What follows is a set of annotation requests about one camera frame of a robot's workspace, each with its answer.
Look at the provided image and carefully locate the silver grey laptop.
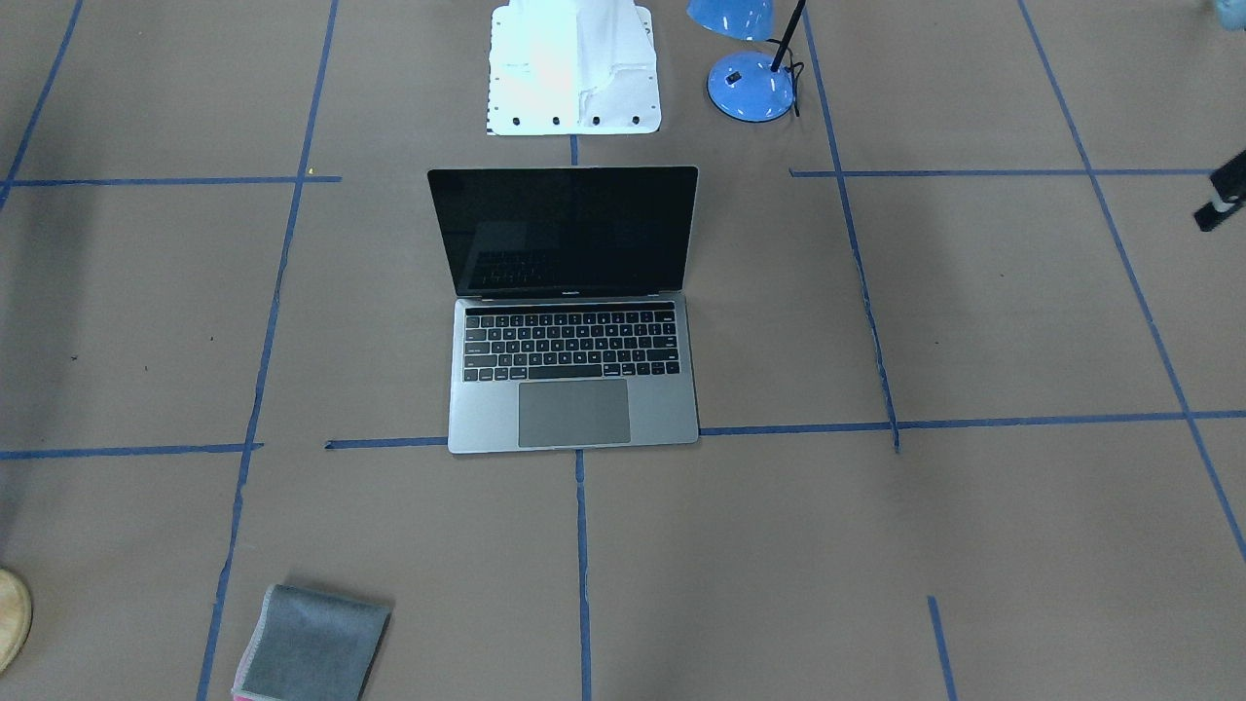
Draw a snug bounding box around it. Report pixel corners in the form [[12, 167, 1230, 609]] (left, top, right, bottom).
[[426, 166, 700, 456]]

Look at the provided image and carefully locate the blue desk lamp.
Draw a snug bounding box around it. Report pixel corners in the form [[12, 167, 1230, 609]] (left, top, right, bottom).
[[685, 1, 807, 125]]

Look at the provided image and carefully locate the grey folded cloth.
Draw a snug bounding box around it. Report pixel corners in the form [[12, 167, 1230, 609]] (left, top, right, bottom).
[[231, 584, 392, 700]]

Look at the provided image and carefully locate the wooden mug tree stand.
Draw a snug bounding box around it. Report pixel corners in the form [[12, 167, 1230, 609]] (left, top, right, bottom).
[[1, 568, 34, 674]]

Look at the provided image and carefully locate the white camera mast with base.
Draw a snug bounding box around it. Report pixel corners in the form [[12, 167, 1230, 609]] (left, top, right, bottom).
[[486, 1, 662, 136]]

